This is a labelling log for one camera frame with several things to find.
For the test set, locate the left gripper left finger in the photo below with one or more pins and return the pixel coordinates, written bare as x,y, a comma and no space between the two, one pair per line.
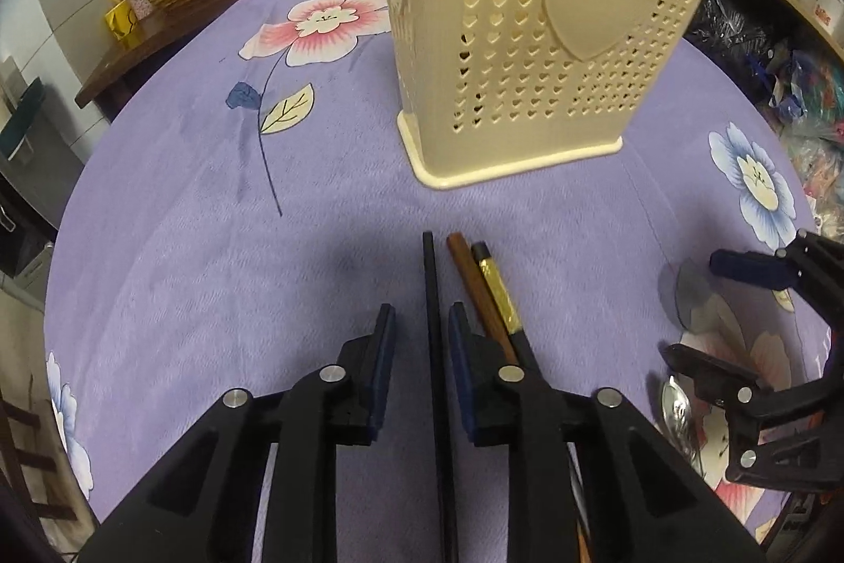
254,478

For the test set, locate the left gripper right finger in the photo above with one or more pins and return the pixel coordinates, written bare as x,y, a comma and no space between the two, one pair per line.
585,470

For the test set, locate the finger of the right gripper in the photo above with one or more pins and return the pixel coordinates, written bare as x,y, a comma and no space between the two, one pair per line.
718,382
767,271

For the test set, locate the wooden handled metal spoon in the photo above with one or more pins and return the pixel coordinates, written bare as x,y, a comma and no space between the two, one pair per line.
678,421

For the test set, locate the black chopstick gold band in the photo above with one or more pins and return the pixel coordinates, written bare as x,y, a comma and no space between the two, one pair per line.
507,328

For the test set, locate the grey plastic spoon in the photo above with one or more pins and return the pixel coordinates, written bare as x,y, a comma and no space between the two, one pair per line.
691,303

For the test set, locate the clear bag of colourful items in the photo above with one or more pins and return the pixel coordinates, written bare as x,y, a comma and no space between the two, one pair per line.
806,101

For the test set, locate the black plastic bag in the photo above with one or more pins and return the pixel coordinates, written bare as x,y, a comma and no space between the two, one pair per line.
738,45

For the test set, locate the purple floral tablecloth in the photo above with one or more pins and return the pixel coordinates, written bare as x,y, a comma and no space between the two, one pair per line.
241,219

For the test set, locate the cream plastic cutlery holder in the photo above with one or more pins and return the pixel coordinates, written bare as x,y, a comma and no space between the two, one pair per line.
491,88

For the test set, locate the yellow cup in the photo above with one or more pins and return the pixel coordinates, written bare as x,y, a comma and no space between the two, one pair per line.
121,20

